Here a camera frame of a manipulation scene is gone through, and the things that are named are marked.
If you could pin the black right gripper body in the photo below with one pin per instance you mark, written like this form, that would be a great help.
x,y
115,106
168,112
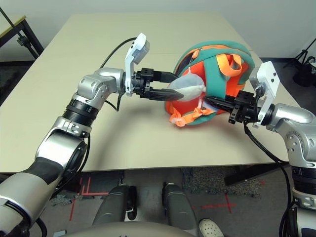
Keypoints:
x,y
244,106

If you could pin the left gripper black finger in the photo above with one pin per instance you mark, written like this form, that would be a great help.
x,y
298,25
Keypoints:
x,y
165,94
164,76

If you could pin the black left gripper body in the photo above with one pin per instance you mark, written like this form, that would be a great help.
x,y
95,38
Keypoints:
x,y
144,81

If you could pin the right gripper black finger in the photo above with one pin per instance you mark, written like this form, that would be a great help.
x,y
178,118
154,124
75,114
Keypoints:
x,y
225,108
222,101

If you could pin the grey plush shark toy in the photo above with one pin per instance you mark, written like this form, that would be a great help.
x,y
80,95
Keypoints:
x,y
190,87

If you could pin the green and orange backpack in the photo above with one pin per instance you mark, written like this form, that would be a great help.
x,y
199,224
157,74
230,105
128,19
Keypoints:
x,y
212,69

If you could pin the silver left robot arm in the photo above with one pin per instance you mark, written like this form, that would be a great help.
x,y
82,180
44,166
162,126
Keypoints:
x,y
61,148

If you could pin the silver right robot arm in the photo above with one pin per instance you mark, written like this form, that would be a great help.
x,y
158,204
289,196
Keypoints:
x,y
298,138

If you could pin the black table foot bar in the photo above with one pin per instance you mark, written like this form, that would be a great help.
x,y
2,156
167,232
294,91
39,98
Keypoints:
x,y
254,174

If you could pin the black tripod stand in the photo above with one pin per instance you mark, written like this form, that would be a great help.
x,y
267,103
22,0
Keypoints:
x,y
304,66

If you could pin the dark grey robot right thigh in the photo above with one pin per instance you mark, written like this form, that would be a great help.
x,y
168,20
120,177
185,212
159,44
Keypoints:
x,y
179,205

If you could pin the dark grey robot thigh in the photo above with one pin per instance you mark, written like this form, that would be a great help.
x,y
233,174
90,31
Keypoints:
x,y
179,205
114,205

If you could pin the white perforated shoe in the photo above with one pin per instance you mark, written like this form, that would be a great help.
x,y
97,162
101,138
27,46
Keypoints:
x,y
209,228

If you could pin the dark grey robot left thigh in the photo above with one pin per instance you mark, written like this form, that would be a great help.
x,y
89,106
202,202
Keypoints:
x,y
114,205

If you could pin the black clamp on table leg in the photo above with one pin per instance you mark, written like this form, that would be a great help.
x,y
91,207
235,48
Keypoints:
x,y
21,40

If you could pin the grey robot torso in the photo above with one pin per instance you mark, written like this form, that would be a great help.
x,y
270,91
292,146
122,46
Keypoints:
x,y
138,230

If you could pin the thin black pole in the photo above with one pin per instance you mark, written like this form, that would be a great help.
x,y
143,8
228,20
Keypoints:
x,y
8,18

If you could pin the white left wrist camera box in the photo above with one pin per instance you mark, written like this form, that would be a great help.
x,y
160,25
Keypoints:
x,y
138,49

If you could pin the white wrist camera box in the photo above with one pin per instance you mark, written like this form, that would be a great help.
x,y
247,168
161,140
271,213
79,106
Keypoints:
x,y
138,49
267,79

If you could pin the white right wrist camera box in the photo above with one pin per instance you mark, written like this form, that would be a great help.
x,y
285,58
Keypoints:
x,y
267,79

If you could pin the side table with black frame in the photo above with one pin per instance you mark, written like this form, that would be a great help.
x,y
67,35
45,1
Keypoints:
x,y
12,27

